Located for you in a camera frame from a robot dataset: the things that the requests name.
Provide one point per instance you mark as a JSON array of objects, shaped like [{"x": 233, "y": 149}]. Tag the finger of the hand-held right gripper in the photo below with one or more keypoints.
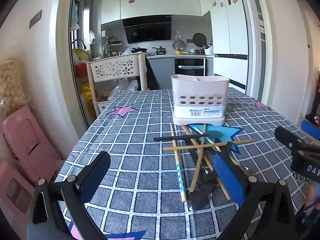
[
  {"x": 287, "y": 137},
  {"x": 312, "y": 130}
]

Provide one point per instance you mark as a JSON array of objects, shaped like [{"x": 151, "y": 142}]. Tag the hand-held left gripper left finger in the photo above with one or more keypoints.
[{"x": 97, "y": 177}]

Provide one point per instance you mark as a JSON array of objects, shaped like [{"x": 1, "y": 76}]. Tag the blue star sticker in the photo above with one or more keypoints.
[{"x": 232, "y": 132}]

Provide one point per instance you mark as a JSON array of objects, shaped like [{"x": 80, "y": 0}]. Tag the cream plastic utensil holder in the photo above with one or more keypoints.
[{"x": 200, "y": 90}]

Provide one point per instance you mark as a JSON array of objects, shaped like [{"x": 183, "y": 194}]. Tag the wall switch panel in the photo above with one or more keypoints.
[{"x": 35, "y": 19}]

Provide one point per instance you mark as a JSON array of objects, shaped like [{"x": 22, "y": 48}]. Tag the pink plastic stool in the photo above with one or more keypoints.
[
  {"x": 30, "y": 140},
  {"x": 15, "y": 192}
]

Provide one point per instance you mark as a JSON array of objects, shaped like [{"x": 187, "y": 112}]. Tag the black built-in oven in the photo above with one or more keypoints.
[{"x": 190, "y": 66}]

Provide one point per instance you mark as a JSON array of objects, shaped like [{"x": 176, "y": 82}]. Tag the grey checked tablecloth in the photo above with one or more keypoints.
[{"x": 140, "y": 140}]

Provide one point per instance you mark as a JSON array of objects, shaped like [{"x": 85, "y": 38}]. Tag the black wok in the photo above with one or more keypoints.
[{"x": 138, "y": 50}]

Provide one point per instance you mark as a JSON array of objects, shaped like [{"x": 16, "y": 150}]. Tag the round hanging strainer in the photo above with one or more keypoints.
[{"x": 178, "y": 45}]

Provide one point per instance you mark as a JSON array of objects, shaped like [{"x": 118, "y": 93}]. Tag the cooking pot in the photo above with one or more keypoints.
[{"x": 160, "y": 50}]

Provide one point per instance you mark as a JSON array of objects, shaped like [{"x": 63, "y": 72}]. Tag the gold foil packet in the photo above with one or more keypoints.
[{"x": 88, "y": 100}]

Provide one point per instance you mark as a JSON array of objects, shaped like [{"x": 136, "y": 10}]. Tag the white refrigerator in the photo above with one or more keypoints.
[{"x": 227, "y": 30}]

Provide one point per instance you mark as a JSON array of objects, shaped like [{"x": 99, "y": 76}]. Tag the white upper cabinets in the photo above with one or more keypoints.
[{"x": 150, "y": 7}]

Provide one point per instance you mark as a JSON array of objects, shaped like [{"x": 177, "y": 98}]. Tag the kitchen faucet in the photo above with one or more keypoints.
[{"x": 78, "y": 41}]

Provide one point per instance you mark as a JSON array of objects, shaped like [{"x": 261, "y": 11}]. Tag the blue-patterned wooden chopstick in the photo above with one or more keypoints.
[{"x": 178, "y": 170}]

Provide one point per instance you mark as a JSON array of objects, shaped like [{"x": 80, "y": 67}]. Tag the cream perforated storage cart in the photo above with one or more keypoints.
[{"x": 115, "y": 67}]

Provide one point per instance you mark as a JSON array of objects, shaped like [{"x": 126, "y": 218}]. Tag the clear plastic bag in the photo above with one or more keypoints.
[{"x": 122, "y": 90}]

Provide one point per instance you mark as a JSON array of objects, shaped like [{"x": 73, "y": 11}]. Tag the bag of white balls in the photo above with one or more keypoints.
[{"x": 11, "y": 87}]

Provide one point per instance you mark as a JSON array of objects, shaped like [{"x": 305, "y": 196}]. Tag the black range hood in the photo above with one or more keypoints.
[{"x": 150, "y": 30}]

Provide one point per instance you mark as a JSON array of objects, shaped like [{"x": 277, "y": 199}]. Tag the black spoon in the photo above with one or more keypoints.
[
  {"x": 200, "y": 196},
  {"x": 212, "y": 135}
]

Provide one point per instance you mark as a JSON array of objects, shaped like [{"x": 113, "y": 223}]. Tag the round hanging pan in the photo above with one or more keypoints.
[{"x": 199, "y": 40}]

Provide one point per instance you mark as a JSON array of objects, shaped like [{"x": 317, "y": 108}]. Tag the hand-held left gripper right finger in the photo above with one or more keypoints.
[{"x": 228, "y": 177}]

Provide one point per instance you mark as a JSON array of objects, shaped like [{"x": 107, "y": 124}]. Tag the grey kitchen counter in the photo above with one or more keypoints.
[{"x": 163, "y": 70}]

